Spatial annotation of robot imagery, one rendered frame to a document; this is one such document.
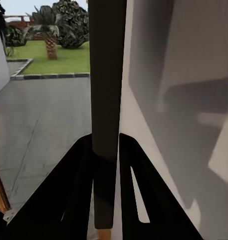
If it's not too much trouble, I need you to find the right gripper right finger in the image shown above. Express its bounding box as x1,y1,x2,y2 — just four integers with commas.
119,133,203,240

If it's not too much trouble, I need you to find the poster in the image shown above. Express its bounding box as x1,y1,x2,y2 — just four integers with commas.
88,0,127,229

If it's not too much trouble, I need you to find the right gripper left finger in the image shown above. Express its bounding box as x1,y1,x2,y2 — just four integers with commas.
0,134,93,240

